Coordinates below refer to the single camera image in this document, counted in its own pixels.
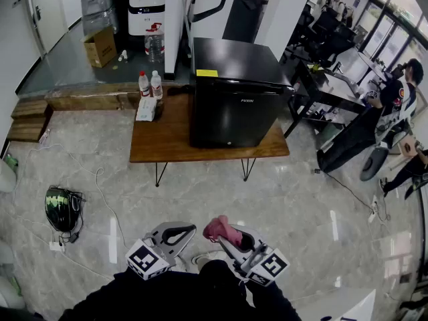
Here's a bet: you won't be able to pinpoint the white door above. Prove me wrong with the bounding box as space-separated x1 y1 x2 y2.
25 0 70 55

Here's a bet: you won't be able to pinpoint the person's right white shoe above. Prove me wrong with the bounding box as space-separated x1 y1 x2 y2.
191 251 228 267

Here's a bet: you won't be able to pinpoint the black desk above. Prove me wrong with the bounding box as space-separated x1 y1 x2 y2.
284 60 372 138

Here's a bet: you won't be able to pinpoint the black and green helmet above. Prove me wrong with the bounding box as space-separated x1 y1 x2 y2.
45 185 84 233

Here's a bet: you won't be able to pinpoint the white service robot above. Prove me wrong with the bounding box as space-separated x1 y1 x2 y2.
128 0 167 36

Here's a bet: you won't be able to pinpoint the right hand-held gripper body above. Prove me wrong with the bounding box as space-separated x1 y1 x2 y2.
239 242 290 287

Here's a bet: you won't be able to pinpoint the white tissue pack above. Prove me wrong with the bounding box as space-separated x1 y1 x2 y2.
134 97 158 122

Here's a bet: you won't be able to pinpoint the row of black office chairs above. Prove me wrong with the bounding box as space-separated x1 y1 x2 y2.
290 3 357 68

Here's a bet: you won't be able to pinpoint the wooden table with black legs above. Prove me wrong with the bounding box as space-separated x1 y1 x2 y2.
129 85 290 187

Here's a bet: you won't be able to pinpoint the black mini fridge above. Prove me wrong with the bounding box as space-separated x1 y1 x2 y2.
189 37 295 149

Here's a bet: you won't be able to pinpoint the person's right forearm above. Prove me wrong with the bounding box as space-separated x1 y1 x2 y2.
243 278 304 321

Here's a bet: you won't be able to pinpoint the clear bottle with white cap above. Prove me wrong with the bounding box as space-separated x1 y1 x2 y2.
150 70 164 100

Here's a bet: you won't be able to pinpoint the black adapter with cable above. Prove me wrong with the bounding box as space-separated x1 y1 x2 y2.
312 167 375 210

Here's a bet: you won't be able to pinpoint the glass window wall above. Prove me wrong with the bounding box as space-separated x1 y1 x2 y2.
359 0 428 66

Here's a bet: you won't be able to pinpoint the pink cleaning cloth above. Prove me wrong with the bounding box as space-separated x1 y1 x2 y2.
203 215 244 249

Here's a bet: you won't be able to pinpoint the brown cardboard box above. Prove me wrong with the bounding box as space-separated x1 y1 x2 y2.
82 25 118 69

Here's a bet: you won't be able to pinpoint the large clear water jug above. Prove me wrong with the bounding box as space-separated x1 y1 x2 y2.
144 23 165 63

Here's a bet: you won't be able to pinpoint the person's left forearm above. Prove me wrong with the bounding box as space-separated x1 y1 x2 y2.
58 266 158 321

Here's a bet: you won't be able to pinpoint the clear bottle with red cap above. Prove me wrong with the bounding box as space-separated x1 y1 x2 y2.
138 70 151 98

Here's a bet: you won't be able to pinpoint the white floor cable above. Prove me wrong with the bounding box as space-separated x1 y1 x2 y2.
13 142 128 247

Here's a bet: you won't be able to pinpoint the person's body in black clothing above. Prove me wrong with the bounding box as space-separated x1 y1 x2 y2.
110 259 255 321

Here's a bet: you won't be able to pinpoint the black charger with cables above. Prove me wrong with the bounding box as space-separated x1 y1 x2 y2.
59 192 87 244

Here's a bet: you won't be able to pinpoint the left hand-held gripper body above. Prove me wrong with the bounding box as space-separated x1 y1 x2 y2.
125 227 178 281

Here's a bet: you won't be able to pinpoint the large white and black machine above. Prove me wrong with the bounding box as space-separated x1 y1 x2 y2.
190 0 270 43

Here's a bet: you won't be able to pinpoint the white cabinet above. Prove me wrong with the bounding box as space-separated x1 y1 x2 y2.
296 288 377 321

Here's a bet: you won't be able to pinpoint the green bottle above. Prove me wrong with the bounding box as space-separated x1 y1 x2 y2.
3 154 19 173

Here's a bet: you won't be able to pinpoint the wooden steps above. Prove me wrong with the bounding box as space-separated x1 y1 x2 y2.
6 98 54 143

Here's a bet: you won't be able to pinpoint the plastic-wrapped grey appliance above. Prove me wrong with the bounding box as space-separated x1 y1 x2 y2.
81 0 120 35

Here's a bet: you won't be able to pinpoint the black round stool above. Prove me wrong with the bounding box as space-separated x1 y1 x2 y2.
359 145 391 182

